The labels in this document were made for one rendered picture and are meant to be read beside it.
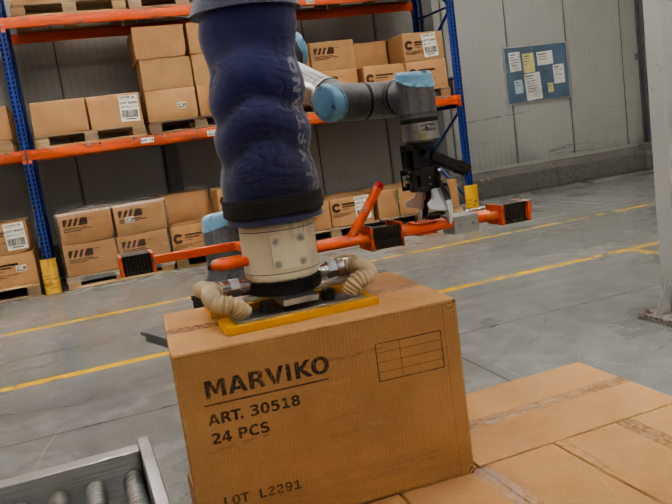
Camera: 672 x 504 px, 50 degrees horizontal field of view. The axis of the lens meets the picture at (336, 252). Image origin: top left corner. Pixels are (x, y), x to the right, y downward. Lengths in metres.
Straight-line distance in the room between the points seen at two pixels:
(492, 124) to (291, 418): 10.44
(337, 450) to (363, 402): 0.11
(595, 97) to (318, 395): 11.66
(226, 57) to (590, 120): 11.49
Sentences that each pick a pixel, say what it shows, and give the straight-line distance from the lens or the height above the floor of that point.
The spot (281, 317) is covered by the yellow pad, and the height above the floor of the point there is 0.96.
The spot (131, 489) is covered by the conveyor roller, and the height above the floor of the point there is 0.55.
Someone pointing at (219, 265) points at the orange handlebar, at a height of 1.07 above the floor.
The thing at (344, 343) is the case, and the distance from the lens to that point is 1.49.
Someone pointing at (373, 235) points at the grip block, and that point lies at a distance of 1.67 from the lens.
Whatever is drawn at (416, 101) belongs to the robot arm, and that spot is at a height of 1.37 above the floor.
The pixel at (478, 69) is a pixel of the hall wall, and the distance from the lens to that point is 11.69.
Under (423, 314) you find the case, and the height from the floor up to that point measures 0.92.
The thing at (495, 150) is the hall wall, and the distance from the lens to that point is 11.77.
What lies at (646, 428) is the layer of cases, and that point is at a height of 0.54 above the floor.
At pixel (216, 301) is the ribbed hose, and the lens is 1.51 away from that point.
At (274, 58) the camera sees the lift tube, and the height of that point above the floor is 1.49.
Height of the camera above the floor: 1.32
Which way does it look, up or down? 9 degrees down
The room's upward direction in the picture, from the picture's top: 8 degrees counter-clockwise
